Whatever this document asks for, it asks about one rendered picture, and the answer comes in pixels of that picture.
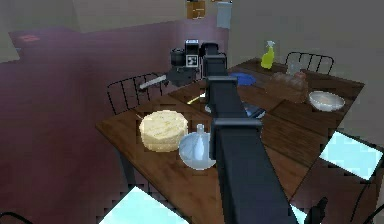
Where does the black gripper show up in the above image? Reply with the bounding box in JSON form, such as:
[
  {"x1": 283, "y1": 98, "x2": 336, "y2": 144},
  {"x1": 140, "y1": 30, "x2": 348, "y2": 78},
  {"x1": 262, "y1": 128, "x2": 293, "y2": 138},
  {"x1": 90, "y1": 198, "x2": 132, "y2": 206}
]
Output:
[{"x1": 138, "y1": 47, "x2": 198, "y2": 90}]

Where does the clear glass flask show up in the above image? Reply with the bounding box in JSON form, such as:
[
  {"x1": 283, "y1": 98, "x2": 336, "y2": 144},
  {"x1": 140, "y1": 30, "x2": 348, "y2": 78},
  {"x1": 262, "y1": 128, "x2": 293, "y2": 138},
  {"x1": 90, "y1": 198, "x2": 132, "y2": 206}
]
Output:
[{"x1": 178, "y1": 123, "x2": 217, "y2": 171}]

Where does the blue plate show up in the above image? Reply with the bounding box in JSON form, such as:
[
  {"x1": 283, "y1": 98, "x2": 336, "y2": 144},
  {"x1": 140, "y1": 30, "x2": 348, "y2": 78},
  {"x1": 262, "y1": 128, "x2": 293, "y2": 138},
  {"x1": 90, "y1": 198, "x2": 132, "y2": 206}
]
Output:
[{"x1": 229, "y1": 72, "x2": 258, "y2": 87}]

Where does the brown wooden dining table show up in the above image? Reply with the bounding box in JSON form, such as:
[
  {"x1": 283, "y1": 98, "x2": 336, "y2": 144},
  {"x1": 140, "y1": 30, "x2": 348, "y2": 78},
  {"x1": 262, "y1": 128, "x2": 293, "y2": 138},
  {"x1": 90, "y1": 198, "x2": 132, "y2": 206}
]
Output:
[{"x1": 95, "y1": 57, "x2": 365, "y2": 224}]

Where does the pale blue hanging towel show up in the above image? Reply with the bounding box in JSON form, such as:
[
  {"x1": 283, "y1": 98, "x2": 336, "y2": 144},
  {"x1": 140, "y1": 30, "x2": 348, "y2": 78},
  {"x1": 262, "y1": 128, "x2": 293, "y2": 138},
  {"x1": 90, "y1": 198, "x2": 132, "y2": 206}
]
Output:
[{"x1": 216, "y1": 1, "x2": 233, "y2": 30}]

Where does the yellow spray bottle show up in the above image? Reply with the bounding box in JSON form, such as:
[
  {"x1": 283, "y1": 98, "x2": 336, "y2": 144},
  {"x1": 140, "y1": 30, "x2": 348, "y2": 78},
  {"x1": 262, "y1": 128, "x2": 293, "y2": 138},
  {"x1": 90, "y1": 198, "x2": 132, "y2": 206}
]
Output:
[{"x1": 260, "y1": 40, "x2": 276, "y2": 70}]

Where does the clear drinking glass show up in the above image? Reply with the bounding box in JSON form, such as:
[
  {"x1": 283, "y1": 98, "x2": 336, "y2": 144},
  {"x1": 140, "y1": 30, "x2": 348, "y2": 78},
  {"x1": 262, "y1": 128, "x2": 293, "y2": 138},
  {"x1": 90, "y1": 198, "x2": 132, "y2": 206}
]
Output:
[{"x1": 287, "y1": 59, "x2": 302, "y2": 76}]

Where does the white bowl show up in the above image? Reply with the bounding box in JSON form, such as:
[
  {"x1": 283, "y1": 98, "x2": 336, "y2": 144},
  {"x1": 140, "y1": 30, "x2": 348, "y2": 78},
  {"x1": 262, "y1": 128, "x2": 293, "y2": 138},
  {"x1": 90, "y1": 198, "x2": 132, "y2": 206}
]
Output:
[{"x1": 308, "y1": 90, "x2": 346, "y2": 113}]

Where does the black wire chair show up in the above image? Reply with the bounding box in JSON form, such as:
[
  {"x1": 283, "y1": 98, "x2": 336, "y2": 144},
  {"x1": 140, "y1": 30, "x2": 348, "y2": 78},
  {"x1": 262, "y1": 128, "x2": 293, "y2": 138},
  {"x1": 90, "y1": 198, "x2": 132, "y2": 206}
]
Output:
[
  {"x1": 304, "y1": 131, "x2": 384, "y2": 224},
  {"x1": 0, "y1": 211, "x2": 34, "y2": 224},
  {"x1": 284, "y1": 51, "x2": 335, "y2": 76},
  {"x1": 106, "y1": 72, "x2": 174, "y2": 116}
]

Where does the wooden wall shelf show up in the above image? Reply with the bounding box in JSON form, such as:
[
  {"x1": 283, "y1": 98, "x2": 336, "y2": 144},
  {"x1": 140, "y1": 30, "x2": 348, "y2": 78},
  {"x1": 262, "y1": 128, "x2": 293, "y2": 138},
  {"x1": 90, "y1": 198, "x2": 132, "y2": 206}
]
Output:
[{"x1": 186, "y1": 0, "x2": 207, "y2": 20}]

